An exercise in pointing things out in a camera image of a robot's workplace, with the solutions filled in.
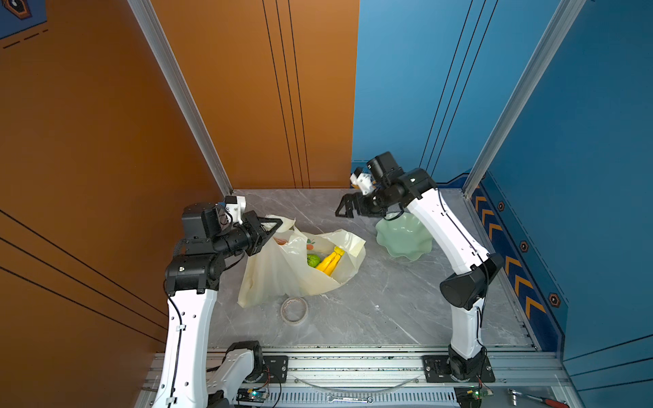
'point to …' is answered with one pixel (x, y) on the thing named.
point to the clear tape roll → (294, 310)
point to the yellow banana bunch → (330, 263)
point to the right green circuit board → (471, 396)
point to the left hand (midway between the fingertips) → (283, 218)
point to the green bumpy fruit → (313, 260)
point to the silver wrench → (331, 399)
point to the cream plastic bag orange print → (279, 269)
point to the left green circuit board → (252, 394)
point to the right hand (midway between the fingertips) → (350, 212)
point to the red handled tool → (550, 402)
